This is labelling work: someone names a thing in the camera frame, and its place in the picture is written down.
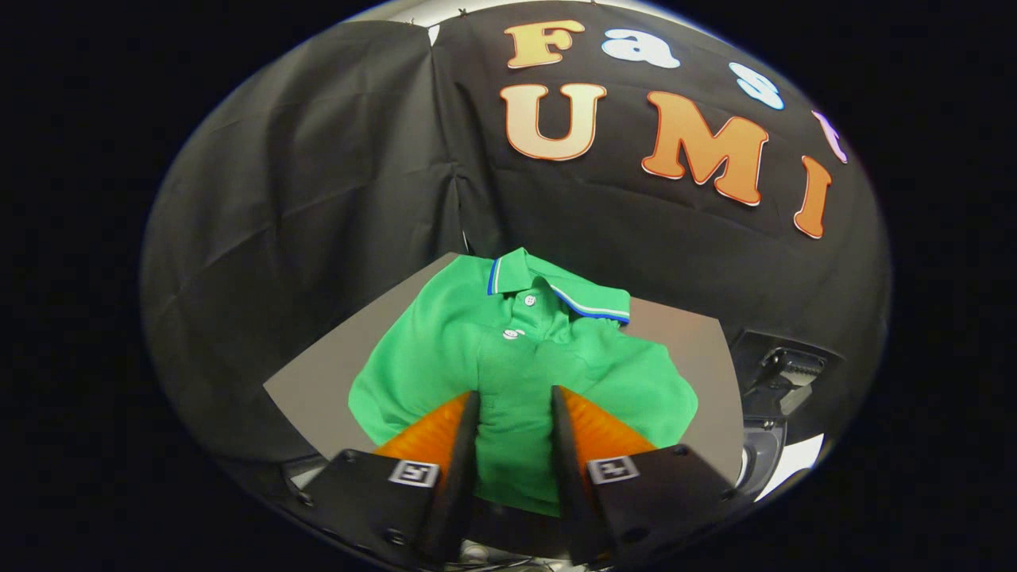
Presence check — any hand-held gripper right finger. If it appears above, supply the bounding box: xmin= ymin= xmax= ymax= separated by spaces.
xmin=551 ymin=385 xmax=752 ymax=566

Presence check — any green polo shirt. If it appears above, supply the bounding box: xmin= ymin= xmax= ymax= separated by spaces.
xmin=348 ymin=246 xmax=700 ymax=517

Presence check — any grey side table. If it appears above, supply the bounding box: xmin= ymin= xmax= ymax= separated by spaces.
xmin=262 ymin=253 xmax=748 ymax=493

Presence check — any dark transparent washing machine lid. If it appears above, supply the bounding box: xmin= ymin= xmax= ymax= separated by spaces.
xmin=729 ymin=330 xmax=845 ymax=422

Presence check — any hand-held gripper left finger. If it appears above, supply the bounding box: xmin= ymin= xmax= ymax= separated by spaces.
xmin=298 ymin=389 xmax=481 ymax=565

